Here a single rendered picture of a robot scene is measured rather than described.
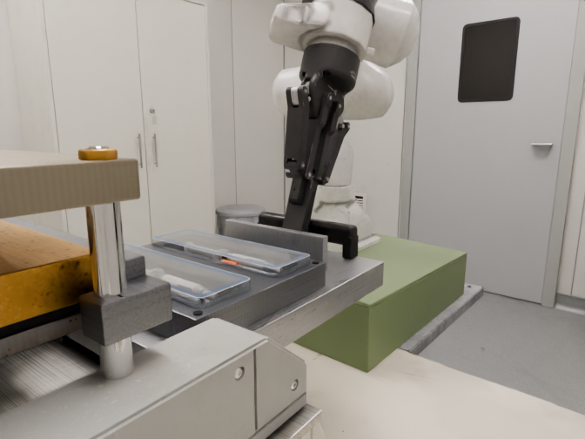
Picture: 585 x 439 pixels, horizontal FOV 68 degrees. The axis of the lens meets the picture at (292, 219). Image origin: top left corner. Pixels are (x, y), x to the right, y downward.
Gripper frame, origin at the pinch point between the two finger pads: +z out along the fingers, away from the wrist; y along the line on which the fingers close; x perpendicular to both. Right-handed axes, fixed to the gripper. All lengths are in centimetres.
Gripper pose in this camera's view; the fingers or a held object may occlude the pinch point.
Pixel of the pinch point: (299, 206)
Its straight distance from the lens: 54.9
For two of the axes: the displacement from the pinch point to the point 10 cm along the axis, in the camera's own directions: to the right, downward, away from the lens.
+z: -2.1, 9.7, -0.8
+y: 5.5, 1.9, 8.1
